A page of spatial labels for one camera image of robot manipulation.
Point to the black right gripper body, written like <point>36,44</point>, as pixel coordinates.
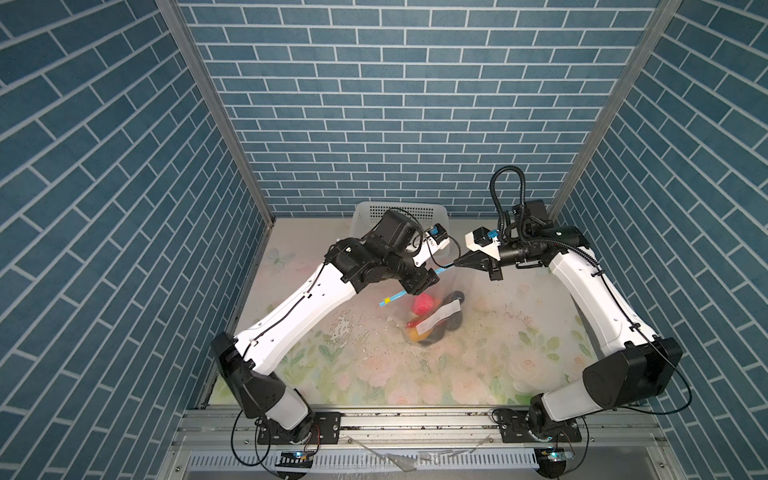
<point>512,253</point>

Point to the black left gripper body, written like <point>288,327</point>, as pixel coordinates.
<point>414,278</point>

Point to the pink cracked ball food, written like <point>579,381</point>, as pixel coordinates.
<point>422,304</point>

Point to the red chili pepper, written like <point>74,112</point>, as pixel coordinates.
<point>416,322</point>

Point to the clear zip top bag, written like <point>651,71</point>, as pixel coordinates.
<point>432,316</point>

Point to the yellow lemon food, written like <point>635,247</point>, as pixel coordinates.
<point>416,336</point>

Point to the black avocado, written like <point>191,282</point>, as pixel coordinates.
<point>435,336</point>
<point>455,319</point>

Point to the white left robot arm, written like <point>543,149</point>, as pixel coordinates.
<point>396,248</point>

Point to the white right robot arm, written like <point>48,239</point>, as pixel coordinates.
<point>634,362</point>

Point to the aluminium corner post right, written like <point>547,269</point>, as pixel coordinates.
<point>657,25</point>

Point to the aluminium corner post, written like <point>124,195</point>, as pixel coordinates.
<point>657,25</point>
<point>182,36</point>

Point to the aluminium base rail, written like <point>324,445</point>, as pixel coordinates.
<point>420,443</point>

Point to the aluminium corner post left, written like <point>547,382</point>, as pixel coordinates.
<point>182,36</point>

